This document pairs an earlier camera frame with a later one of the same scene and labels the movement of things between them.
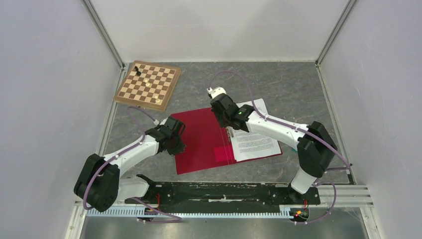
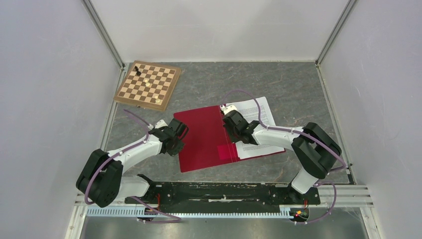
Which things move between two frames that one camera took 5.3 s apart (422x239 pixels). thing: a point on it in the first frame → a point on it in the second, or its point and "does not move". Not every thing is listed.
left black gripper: x=179 y=149 does not move
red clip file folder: x=208 y=145 does not move
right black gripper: x=222 y=124 → x=234 y=139
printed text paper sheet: x=249 y=146 does not move
